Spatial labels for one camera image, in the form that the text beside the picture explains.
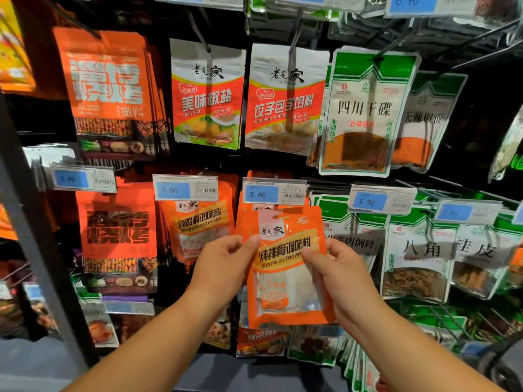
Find clear cinnamon packets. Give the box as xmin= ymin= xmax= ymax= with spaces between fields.
xmin=449 ymin=210 xmax=523 ymax=301

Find person's left forearm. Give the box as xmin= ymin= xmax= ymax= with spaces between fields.
xmin=64 ymin=290 xmax=226 ymax=392

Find clear white-slice packets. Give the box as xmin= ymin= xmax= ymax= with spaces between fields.
xmin=489 ymin=106 xmax=523 ymax=183

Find person's left hand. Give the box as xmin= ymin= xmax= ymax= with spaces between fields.
xmin=186 ymin=234 xmax=261 ymax=311

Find clear chili powder packets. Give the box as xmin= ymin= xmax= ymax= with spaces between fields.
xmin=392 ymin=71 xmax=469 ymax=172

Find clear brown-spice packets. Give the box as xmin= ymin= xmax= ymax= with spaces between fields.
xmin=380 ymin=206 xmax=459 ymax=303

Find white red-label packets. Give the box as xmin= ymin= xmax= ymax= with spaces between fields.
xmin=170 ymin=38 xmax=247 ymax=150
xmin=245 ymin=43 xmax=330 ymax=156

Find person's right hand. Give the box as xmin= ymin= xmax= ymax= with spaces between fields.
xmin=302 ymin=238 xmax=384 ymax=335

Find green orange Guangxi cinnamon bags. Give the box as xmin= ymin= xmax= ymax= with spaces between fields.
xmin=507 ymin=244 xmax=523 ymax=291

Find black shopping basket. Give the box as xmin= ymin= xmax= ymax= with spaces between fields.
xmin=474 ymin=334 xmax=523 ymax=392

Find clear orange powder packets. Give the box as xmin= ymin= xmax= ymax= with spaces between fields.
xmin=309 ymin=46 xmax=422 ymax=178

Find orange bold-print packets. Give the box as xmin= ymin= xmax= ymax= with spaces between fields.
xmin=53 ymin=27 xmax=171 ymax=160

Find row of clear green-top packets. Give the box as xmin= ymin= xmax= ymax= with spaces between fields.
xmin=288 ymin=324 xmax=344 ymax=366

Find orange yellow packets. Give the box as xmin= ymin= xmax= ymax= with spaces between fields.
xmin=0 ymin=0 xmax=38 ymax=93

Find orange seasoning packet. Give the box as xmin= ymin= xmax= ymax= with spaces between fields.
xmin=237 ymin=206 xmax=336 ymax=329

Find row of green white packets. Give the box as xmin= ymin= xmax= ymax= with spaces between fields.
xmin=339 ymin=302 xmax=491 ymax=392

